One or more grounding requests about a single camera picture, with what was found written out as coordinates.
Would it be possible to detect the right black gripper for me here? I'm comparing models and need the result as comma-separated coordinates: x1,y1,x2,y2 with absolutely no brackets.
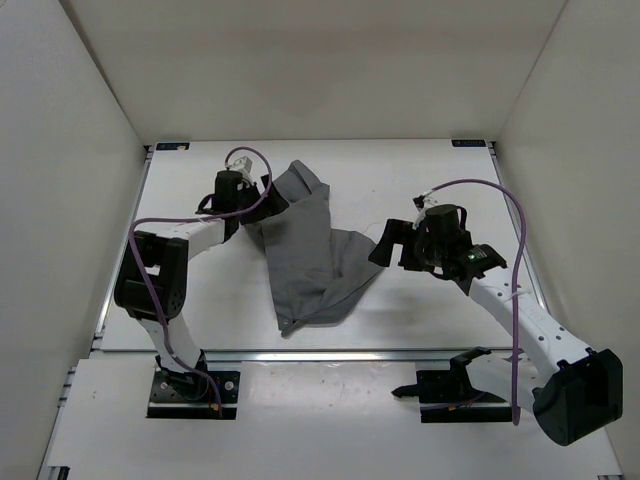
369,220,445,273

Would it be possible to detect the grey skirt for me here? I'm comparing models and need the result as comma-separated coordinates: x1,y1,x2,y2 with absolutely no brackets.
245,160,382,338

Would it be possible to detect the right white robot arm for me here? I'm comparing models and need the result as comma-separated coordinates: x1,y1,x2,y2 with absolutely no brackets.
369,204,623,446

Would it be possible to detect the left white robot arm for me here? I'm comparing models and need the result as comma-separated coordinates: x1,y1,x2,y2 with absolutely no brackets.
114,167,288,398

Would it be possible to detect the right blue corner sticker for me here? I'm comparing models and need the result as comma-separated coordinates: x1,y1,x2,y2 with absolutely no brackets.
451,139,486,148

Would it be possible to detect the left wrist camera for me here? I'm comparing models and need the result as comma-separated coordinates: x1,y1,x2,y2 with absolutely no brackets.
225,156,253,183

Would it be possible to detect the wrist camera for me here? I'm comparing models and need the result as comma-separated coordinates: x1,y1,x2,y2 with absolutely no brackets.
412,190,437,211
225,156,253,183

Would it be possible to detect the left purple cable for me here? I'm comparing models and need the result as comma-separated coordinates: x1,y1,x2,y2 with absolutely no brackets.
128,145,274,417

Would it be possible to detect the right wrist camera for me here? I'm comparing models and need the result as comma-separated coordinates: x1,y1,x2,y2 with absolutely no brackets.
412,190,437,211

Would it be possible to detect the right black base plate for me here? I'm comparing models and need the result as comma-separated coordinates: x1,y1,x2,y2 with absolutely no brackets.
392,347,512,424

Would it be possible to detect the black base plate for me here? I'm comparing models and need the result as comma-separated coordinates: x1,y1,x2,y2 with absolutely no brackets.
146,368,241,421
392,347,512,424

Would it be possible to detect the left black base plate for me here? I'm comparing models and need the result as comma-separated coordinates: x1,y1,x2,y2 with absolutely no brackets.
146,368,241,421

